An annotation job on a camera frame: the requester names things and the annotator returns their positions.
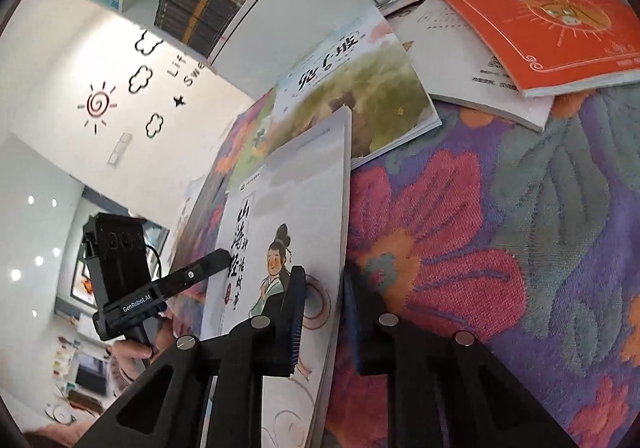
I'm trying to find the white book with landscape picture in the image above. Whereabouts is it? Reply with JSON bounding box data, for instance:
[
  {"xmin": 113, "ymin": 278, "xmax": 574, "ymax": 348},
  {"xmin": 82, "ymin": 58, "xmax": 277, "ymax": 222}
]
[{"xmin": 272, "ymin": 5, "xmax": 443, "ymax": 171}]

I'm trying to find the dark monitor screen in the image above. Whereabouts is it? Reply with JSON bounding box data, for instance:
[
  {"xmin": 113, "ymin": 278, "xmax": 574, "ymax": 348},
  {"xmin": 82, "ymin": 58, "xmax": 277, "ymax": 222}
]
[{"xmin": 75, "ymin": 353, "xmax": 108, "ymax": 394}]

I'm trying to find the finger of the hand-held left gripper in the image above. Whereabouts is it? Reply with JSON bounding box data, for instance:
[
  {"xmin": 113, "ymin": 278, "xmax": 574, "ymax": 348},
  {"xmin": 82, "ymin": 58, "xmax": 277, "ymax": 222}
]
[{"xmin": 162, "ymin": 249, "xmax": 233, "ymax": 301}]

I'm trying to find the light green hardcover book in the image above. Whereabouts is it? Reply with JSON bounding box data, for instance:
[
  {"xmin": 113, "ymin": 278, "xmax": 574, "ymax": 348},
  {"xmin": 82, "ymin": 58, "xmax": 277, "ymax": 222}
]
[{"xmin": 239, "ymin": 88, "xmax": 281, "ymax": 159}]

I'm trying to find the stack of books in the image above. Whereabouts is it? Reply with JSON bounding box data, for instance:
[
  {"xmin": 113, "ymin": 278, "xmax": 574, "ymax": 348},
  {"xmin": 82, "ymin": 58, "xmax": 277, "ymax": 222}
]
[{"xmin": 172, "ymin": 168, "xmax": 236, "ymax": 309}]

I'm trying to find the row of black books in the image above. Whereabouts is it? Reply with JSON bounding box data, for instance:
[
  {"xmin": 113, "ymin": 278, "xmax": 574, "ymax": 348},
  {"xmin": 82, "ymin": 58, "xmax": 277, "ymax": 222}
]
[{"xmin": 154, "ymin": 0, "xmax": 246, "ymax": 56}]

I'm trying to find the black lettering wall sticker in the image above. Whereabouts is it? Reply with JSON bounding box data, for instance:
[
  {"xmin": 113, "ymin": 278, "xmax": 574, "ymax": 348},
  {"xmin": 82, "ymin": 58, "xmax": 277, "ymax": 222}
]
[{"xmin": 167, "ymin": 55, "xmax": 201, "ymax": 88}]

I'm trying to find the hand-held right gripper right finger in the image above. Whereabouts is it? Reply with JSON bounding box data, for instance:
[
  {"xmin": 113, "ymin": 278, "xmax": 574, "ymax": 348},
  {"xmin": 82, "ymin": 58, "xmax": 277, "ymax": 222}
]
[{"xmin": 342, "ymin": 273, "xmax": 576, "ymax": 448}]

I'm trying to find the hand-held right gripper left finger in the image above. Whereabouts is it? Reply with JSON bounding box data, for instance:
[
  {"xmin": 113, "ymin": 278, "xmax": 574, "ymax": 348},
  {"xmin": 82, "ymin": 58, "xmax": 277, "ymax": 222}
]
[{"xmin": 75, "ymin": 265, "xmax": 307, "ymax": 448}]

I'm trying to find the black sun wall sticker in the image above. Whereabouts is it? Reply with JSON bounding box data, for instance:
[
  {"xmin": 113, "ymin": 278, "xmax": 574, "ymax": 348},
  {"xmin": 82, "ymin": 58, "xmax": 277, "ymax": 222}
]
[{"xmin": 77, "ymin": 82, "xmax": 118, "ymax": 133}]

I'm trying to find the white light switch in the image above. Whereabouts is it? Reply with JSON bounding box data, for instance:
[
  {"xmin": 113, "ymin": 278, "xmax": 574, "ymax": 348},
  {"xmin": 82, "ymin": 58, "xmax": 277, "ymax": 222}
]
[{"xmin": 107, "ymin": 133, "xmax": 133, "ymax": 169}]

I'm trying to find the orange book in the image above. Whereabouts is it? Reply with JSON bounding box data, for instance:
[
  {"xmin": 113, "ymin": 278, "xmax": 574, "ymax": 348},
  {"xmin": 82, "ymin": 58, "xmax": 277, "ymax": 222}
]
[{"xmin": 432, "ymin": 0, "xmax": 640, "ymax": 98}]

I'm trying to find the person's left hand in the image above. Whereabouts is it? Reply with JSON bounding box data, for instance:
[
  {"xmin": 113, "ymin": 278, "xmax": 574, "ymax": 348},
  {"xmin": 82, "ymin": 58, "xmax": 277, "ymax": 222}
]
[{"xmin": 110, "ymin": 315, "xmax": 176, "ymax": 381}]

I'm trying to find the white book with bun-haired girl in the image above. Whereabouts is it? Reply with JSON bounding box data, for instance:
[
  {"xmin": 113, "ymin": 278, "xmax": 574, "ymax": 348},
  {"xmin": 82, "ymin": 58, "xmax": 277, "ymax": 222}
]
[{"xmin": 200, "ymin": 106, "xmax": 353, "ymax": 448}]

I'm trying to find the floral blanket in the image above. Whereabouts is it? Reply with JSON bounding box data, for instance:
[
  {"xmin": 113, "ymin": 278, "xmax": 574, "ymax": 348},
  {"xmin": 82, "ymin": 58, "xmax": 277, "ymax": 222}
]
[{"xmin": 170, "ymin": 78, "xmax": 640, "ymax": 448}]

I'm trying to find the white paperback book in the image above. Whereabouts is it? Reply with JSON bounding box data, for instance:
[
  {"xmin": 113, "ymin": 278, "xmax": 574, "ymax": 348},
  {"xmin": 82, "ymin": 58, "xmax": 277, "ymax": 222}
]
[{"xmin": 385, "ymin": 0, "xmax": 556, "ymax": 133}]

